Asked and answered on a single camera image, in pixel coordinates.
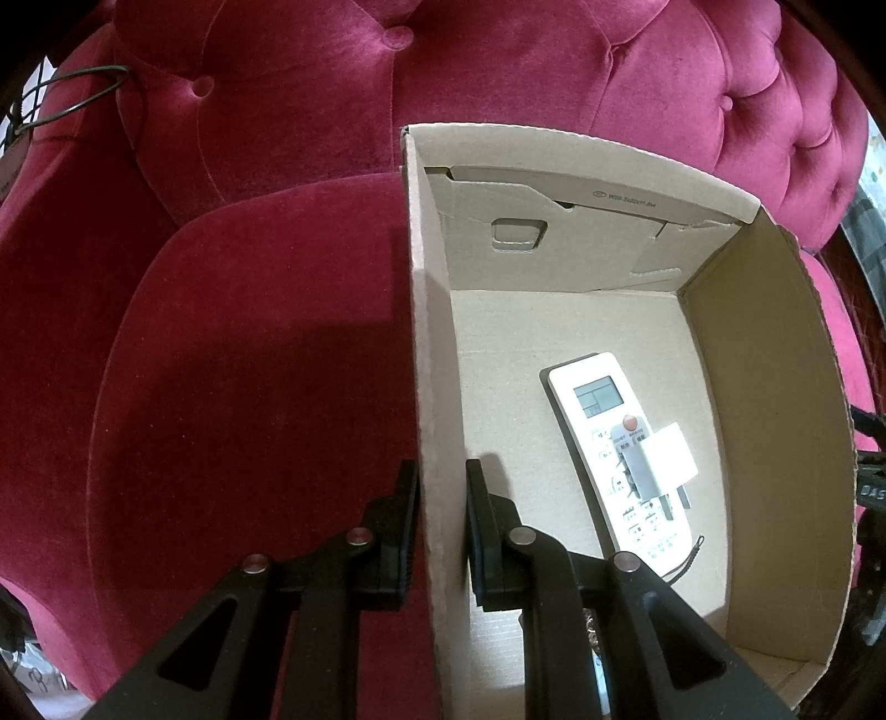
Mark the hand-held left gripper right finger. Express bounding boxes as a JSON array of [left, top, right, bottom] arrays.
[[463, 457, 797, 720]]

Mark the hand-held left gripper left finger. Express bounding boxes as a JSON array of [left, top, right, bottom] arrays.
[[83, 457, 422, 720]]

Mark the keychain with black cord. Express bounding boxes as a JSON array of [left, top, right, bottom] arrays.
[[585, 534, 707, 655]]

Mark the white remote control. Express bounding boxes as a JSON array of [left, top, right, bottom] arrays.
[[540, 352, 693, 579]]

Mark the cardboard box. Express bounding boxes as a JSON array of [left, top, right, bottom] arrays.
[[400, 123, 856, 720]]

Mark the white cube charger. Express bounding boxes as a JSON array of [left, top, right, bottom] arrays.
[[610, 422, 699, 517]]

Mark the red velvet tufted sofa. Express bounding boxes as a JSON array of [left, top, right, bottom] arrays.
[[0, 0, 886, 714]]

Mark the grey plaid jacket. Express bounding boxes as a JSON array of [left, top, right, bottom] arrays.
[[841, 183, 886, 295]]

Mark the brown paper bag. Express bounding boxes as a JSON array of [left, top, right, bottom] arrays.
[[0, 131, 32, 202]]

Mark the black cable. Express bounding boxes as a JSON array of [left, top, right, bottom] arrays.
[[10, 65, 131, 132]]

